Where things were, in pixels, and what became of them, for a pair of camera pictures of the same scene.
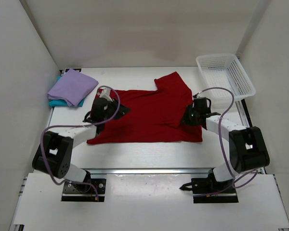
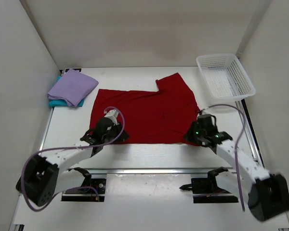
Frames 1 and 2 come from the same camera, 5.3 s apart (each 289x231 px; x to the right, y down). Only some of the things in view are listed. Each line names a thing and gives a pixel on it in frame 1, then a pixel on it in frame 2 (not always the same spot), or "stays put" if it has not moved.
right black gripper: [186, 120] -> [189, 136]
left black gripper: [123, 110] -> [124, 136]
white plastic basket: [225, 71] stays put
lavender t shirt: [72, 87] stays put
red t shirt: [156, 115] stays put
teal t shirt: [63, 103] stays put
